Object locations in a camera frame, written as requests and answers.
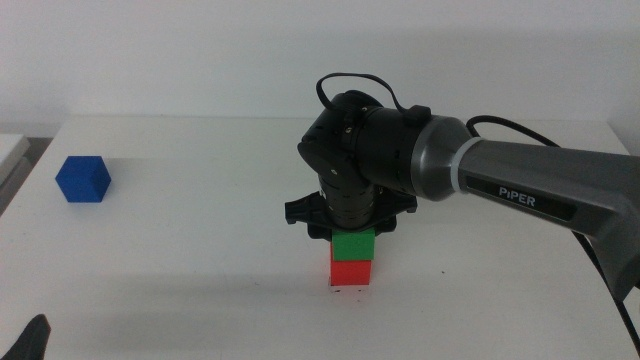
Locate green cube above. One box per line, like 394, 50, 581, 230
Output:
331, 227, 377, 263

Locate red cube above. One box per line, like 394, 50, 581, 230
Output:
328, 243, 373, 287

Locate blue cube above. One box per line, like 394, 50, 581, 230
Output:
54, 155, 113, 204

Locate white side table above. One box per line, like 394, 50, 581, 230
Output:
0, 133, 32, 185

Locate black wrist loop cable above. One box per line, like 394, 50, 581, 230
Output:
315, 72, 433, 127

